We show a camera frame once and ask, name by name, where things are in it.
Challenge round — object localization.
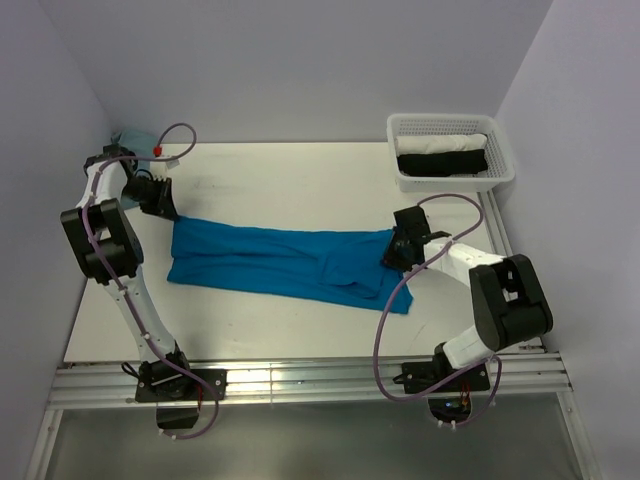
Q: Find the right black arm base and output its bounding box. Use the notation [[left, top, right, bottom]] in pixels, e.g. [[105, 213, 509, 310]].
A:
[[392, 343, 491, 430]]

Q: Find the white rolled t-shirt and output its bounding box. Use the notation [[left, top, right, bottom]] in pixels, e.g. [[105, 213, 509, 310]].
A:
[[395, 134, 487, 154]]

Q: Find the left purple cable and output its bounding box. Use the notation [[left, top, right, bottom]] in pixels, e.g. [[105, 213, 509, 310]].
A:
[[82, 123, 221, 442]]

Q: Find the aluminium front rail frame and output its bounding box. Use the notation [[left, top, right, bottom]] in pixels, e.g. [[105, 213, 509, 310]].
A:
[[26, 352, 579, 479]]

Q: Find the bright blue t-shirt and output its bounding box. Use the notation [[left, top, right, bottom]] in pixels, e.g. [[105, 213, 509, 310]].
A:
[[167, 217, 413, 315]]

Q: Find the purple cable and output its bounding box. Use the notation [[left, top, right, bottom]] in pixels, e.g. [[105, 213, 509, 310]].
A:
[[82, 123, 221, 442], [373, 193, 503, 427]]

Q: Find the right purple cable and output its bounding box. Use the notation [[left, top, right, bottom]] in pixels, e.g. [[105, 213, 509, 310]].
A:
[[373, 193, 503, 427]]

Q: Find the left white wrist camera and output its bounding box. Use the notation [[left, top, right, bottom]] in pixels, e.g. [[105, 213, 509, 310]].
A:
[[147, 145, 180, 181]]

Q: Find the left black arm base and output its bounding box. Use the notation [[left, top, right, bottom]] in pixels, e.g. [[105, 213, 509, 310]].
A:
[[120, 354, 227, 431]]

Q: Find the grey-blue crumpled t-shirt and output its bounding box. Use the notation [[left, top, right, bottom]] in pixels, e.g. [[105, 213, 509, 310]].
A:
[[111, 129, 158, 214]]

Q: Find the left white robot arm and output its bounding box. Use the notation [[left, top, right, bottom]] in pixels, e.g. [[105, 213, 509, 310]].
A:
[[60, 144, 196, 400]]

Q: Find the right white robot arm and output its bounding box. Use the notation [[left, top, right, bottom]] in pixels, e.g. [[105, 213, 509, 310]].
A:
[[383, 206, 553, 390]]

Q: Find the black rolled t-shirt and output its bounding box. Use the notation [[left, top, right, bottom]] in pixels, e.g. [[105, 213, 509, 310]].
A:
[[397, 149, 488, 178]]

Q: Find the white perforated plastic basket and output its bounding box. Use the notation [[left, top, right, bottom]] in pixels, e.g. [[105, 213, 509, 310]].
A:
[[386, 113, 515, 193]]

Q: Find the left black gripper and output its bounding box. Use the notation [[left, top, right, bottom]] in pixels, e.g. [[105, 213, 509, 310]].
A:
[[121, 176, 179, 222]]

